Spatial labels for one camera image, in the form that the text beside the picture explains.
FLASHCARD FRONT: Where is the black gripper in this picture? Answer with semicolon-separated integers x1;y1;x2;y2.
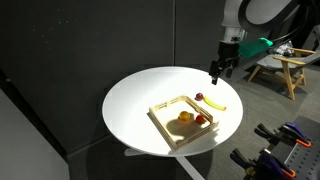
208;40;241;86

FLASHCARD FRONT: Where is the wooden lounge chair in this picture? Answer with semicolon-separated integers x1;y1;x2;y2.
247;47;320;102

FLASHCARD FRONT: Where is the crumpled silver bag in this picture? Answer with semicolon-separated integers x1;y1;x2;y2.
269;39;296;57

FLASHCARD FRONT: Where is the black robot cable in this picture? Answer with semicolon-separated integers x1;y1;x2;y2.
276;0;320;44

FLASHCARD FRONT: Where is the white table base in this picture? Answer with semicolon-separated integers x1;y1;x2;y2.
124;148;206;180

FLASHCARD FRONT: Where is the yellow toy banana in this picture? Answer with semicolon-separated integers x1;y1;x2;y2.
202;96;228;112

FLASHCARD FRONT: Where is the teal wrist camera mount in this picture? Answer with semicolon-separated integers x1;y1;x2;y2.
238;37;274;58

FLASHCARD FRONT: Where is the purple clamp with orange tips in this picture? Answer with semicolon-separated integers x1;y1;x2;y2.
229;148;297;180
254;121;313;149

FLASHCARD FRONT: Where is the wooden tray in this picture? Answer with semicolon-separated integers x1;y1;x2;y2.
148;95;220;151

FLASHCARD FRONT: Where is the yellow toy fruit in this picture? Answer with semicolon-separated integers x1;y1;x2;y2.
178;110;191;122

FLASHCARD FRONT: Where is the perforated metal plate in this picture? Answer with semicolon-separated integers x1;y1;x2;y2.
285;143;320;180

